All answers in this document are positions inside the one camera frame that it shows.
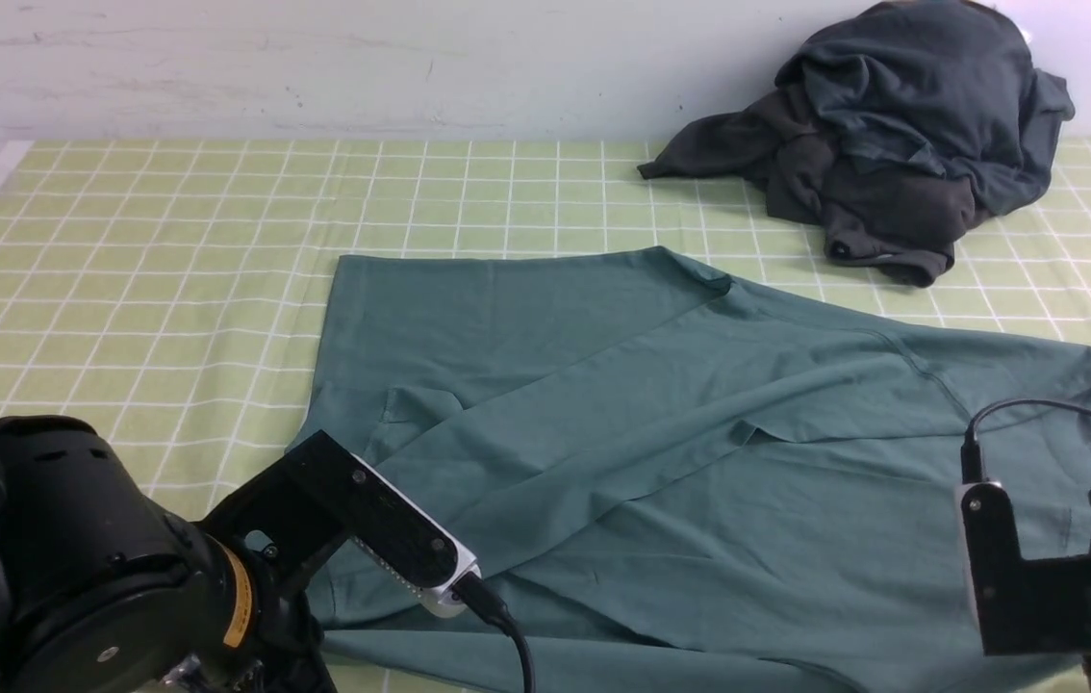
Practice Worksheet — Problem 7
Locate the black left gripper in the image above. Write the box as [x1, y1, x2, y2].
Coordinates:
[160, 519, 339, 692]

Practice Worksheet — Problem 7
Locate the green long-sleeved shirt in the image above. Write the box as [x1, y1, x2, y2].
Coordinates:
[302, 246, 1091, 692]

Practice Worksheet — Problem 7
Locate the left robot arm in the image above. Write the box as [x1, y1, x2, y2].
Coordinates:
[0, 414, 346, 692]

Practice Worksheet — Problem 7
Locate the green checkered tablecloth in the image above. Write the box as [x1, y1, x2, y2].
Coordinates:
[0, 140, 1091, 518]

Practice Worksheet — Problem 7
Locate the dark grey clothes pile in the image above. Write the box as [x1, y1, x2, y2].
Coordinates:
[639, 1, 1075, 288]

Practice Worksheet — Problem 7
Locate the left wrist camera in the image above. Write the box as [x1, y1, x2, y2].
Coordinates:
[202, 431, 480, 619]

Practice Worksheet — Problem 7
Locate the black right camera cable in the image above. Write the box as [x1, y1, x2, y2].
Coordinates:
[959, 398, 1091, 483]

